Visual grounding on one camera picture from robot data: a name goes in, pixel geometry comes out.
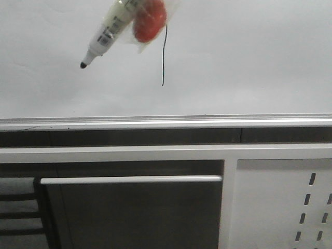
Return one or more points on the red round magnet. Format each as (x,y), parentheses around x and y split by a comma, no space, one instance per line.
(149,20)

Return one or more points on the white dry-erase marker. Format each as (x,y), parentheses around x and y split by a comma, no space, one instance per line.
(118,17)

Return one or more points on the dark grey panel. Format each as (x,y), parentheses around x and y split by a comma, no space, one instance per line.
(145,215)

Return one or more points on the white perforated metal panel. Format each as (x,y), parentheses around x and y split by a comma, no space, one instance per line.
(282,204)

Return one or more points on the white horizontal rail bar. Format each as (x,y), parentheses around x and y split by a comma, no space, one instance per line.
(130,180)

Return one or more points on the white metal rack frame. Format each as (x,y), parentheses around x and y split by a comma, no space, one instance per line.
(229,154)

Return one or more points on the white whiteboard with aluminium frame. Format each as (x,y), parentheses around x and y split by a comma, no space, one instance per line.
(219,64)

